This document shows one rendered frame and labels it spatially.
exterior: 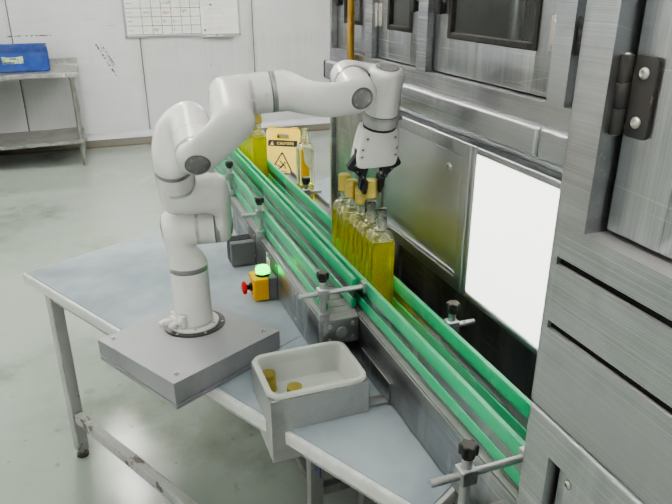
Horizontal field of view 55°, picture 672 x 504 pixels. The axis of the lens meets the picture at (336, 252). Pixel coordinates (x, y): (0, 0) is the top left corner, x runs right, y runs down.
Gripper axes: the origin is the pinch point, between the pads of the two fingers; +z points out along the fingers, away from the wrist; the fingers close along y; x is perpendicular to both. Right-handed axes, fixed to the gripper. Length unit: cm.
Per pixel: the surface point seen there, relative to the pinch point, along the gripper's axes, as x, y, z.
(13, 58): -504, 126, 154
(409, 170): -5.2, -12.6, 0.8
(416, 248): 6.3, -12.1, 16.6
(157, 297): -33, 49, 54
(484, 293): 35.4, -12.6, 7.3
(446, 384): 52, 3, 13
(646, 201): 89, 20, -53
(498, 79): 15.8, -16.9, -31.4
